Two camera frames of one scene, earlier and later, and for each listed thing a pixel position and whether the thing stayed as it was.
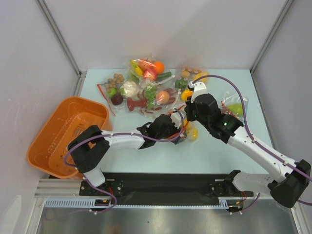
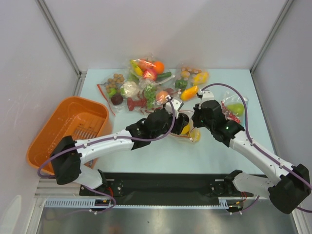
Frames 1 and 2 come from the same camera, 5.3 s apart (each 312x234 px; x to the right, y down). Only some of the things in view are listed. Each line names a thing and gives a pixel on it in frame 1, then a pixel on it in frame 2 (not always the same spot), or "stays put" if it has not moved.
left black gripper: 176,141 → 177,127
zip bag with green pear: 231,105 stays put
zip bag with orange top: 150,69 stays put
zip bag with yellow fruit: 190,131 stays put
